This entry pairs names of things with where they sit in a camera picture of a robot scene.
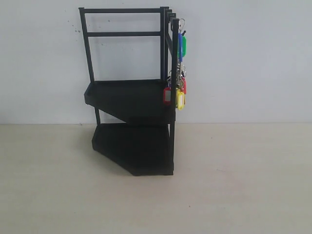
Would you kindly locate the colourful key tag bunch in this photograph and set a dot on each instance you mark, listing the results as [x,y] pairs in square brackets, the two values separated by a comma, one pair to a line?
[181,85]

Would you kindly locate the black two-tier metal rack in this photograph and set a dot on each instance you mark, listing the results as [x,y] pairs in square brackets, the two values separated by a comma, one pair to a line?
[135,129]

